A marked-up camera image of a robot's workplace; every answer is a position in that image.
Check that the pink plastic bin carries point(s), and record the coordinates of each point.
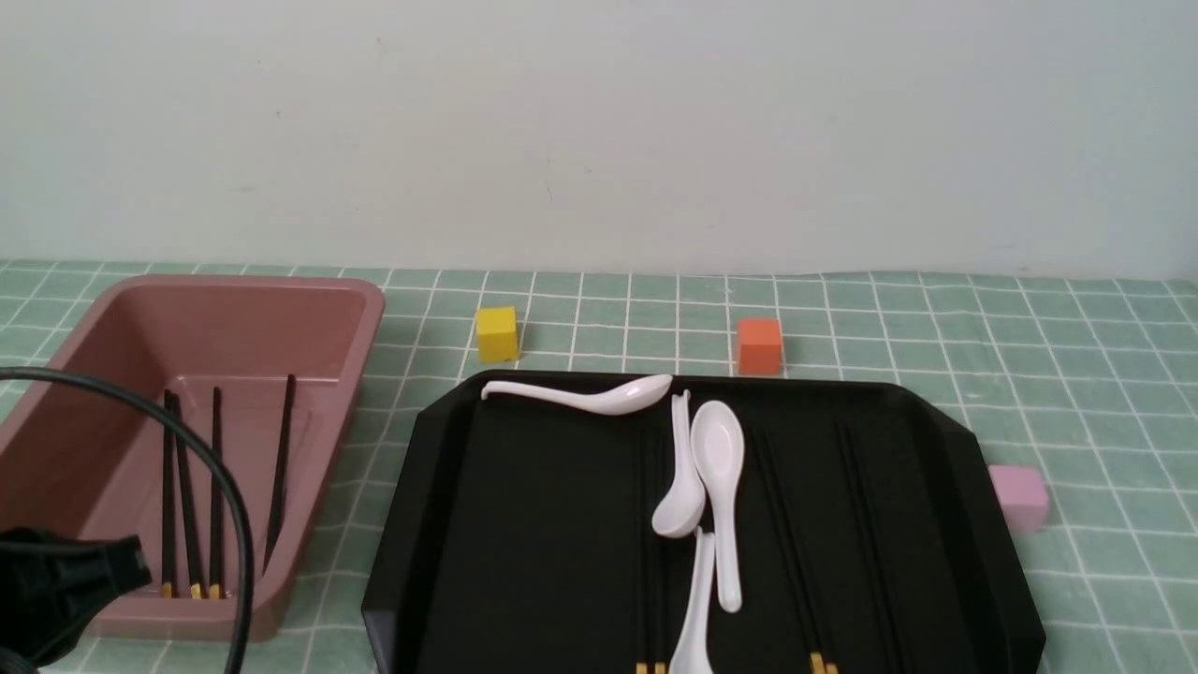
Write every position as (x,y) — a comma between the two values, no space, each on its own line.
(89,468)

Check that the black chopstick in bin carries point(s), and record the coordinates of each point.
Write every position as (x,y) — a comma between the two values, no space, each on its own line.
(190,573)
(168,518)

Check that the white spoon middle right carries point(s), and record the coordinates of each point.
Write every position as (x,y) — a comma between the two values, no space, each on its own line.
(719,450)

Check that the yellow cube block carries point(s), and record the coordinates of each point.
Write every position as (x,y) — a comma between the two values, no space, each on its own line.
(497,334)

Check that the black chopstick in bin left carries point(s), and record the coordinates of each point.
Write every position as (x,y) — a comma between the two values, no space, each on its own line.
(168,518)

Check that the white spoon middle left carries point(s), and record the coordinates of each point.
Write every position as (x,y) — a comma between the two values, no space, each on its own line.
(680,510)

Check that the pink cube block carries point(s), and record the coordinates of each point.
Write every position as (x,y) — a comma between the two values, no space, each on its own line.
(1024,499)

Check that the white spoon bottom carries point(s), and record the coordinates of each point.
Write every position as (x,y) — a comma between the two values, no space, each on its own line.
(691,652)

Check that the black chopstick tray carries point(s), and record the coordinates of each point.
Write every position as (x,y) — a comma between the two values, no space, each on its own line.
(831,665)
(277,506)
(792,553)
(656,565)
(643,629)
(217,574)

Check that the orange cube block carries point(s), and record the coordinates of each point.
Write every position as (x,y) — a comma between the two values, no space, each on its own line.
(759,347)

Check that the black plastic tray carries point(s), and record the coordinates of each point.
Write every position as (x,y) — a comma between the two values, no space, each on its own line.
(509,545)

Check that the white spoon top horizontal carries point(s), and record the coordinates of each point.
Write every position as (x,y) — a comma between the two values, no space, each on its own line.
(625,399)

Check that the green checkered tablecloth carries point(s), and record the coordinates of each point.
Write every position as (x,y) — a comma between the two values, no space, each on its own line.
(1093,383)

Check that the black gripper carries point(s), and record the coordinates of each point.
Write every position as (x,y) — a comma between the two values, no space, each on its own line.
(52,588)

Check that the black chopstick in bin right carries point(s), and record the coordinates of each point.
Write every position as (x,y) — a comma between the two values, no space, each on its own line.
(190,573)

